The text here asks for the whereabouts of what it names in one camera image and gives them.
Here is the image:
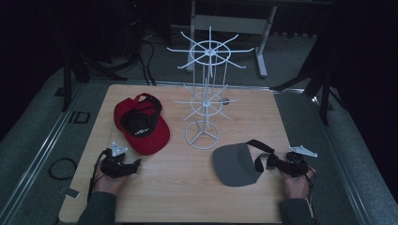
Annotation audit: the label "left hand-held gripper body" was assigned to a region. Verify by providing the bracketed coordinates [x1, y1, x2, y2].
[99, 141, 129, 180]

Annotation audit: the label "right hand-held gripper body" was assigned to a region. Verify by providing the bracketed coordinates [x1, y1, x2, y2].
[283, 144, 318, 178]

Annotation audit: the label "red and black cap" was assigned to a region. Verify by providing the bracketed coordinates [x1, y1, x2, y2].
[113, 92, 172, 157]

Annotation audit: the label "grey sun visor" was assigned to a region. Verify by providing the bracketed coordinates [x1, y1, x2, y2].
[211, 139, 276, 188]

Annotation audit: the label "white wire display rack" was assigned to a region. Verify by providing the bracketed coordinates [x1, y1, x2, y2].
[166, 25, 255, 150]

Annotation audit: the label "person's right hand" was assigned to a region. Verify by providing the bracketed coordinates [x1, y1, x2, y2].
[281, 167, 316, 200]

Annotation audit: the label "person's left hand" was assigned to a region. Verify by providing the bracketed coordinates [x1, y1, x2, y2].
[93, 165, 127, 196]

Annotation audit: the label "small grey tag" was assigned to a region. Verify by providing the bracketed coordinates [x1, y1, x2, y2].
[65, 187, 81, 200]

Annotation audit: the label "black metal stand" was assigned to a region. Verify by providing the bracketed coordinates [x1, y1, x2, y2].
[60, 52, 128, 113]
[270, 55, 345, 126]

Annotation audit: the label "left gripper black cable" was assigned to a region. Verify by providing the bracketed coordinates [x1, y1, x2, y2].
[87, 149, 111, 201]

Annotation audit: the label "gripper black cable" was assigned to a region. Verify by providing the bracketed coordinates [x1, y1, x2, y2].
[304, 170, 317, 219]
[87, 149, 111, 201]

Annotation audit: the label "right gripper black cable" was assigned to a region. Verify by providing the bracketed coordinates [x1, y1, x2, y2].
[304, 170, 317, 219]

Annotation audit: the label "metal floor rail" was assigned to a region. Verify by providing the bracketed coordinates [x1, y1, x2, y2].
[311, 93, 374, 225]
[0, 82, 87, 225]

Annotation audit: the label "black cable loop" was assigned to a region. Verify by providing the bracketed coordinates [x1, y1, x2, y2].
[47, 157, 79, 181]

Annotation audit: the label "black floor cables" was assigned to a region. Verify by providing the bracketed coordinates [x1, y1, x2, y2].
[137, 37, 158, 86]

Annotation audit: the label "white metal desk frame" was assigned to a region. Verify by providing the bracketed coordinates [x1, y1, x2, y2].
[186, 0, 332, 79]

